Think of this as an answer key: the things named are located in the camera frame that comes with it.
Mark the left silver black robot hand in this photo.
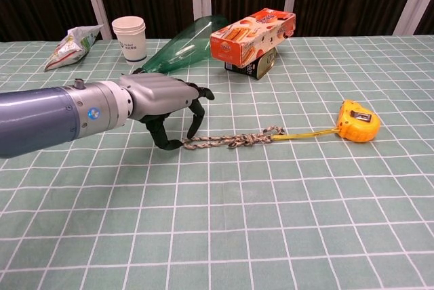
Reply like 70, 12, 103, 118
118, 72, 216, 152

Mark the yellow tape measure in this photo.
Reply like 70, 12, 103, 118
272, 99, 381, 144

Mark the green plastic spray bottle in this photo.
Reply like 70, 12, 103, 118
131, 14, 230, 76

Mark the white paper cup stack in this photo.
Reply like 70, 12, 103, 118
111, 16, 148, 64

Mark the white green snack bag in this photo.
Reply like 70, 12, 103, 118
43, 24, 104, 73

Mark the orange cracker box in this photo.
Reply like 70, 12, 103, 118
210, 8, 296, 69

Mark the dark tin can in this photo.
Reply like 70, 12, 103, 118
224, 47, 279, 81

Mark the green checkered tablecloth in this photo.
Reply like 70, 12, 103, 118
0, 35, 434, 290

